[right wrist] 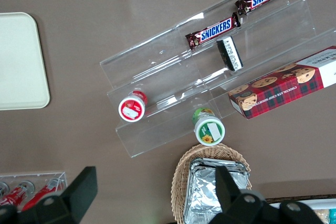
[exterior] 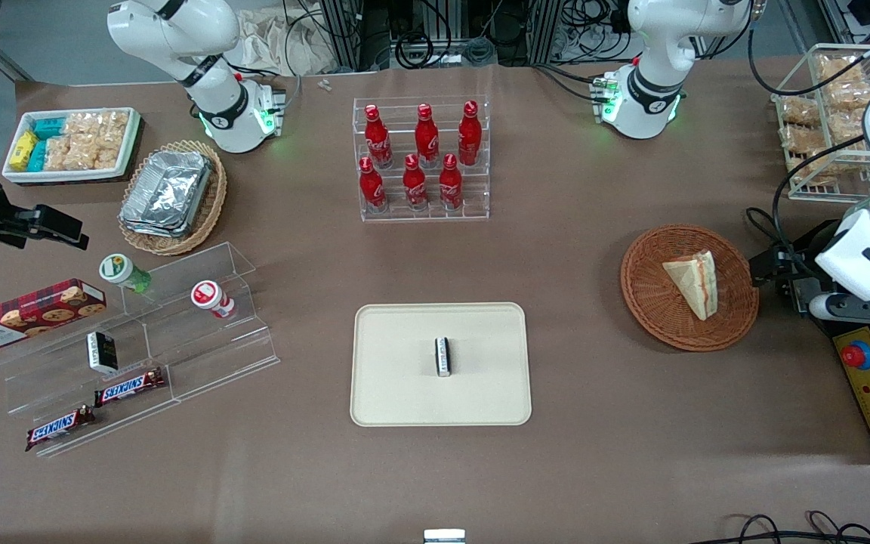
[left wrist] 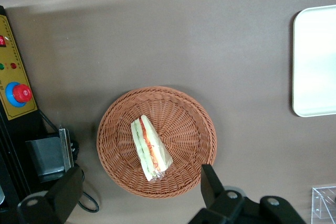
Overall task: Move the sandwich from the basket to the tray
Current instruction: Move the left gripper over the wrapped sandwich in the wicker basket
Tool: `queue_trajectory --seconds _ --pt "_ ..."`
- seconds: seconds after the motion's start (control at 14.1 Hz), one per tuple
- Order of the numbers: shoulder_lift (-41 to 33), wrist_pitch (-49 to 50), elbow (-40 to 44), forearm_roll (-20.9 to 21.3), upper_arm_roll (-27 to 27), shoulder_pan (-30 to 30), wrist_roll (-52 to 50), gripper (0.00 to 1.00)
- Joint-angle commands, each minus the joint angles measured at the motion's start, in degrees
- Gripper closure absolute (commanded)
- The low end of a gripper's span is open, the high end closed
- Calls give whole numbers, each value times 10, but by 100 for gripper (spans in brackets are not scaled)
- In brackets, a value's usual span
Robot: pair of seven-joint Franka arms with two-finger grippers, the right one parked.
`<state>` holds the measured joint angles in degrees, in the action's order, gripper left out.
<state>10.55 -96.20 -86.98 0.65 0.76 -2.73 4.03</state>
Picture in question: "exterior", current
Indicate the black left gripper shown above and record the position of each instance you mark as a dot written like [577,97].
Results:
[810,255]

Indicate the triangular sandwich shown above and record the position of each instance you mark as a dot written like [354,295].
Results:
[695,281]

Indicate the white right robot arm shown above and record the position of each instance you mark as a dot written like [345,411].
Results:
[216,113]

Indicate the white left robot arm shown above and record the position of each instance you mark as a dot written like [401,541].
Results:
[654,91]

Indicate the white rectangular snack tray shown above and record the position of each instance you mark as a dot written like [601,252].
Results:
[129,155]

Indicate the brown round wicker basket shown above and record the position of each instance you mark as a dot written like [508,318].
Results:
[654,310]

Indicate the light oval wicker basket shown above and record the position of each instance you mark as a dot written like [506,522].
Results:
[212,204]

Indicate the beige plastic tray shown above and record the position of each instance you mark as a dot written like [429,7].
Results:
[405,363]

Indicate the black tabletop appliance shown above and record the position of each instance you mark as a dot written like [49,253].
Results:
[812,233]

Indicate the green bottle white cap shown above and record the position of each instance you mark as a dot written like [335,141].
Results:
[119,270]

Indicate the clear rice cracker bag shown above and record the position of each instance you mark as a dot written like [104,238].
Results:
[59,153]
[95,122]
[99,153]

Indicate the teal snack packet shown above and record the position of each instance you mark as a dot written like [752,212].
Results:
[48,128]
[37,156]

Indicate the yellow snack packet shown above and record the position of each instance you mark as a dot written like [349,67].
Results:
[22,149]

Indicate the red tartan cookie box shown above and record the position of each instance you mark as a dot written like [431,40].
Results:
[27,313]

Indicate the fried snack bag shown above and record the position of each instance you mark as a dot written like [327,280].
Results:
[801,112]
[846,79]
[809,168]

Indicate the stacked aluminium foil trays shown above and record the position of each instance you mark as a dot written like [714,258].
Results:
[167,193]

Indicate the red emergency stop button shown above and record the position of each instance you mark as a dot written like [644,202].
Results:
[857,356]

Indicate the small black white box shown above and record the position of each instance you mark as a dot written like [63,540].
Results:
[101,352]
[443,356]

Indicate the red capped small bottle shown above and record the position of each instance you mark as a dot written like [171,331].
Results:
[208,295]

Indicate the Snickers chocolate bar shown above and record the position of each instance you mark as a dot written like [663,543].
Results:
[59,427]
[129,387]

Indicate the clear acrylic step display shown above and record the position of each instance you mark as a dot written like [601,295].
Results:
[208,355]

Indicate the crumpled beige cloth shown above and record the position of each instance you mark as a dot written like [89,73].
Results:
[269,41]

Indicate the clear acrylic bottle rack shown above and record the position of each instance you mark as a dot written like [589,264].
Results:
[480,204]

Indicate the red cola bottle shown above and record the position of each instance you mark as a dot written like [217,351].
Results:
[371,187]
[470,134]
[426,136]
[377,140]
[414,185]
[450,185]

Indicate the grey left wrist camera bracket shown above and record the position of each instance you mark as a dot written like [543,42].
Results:
[869,310]

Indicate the aluminium frame rack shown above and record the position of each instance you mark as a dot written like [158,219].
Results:
[344,34]

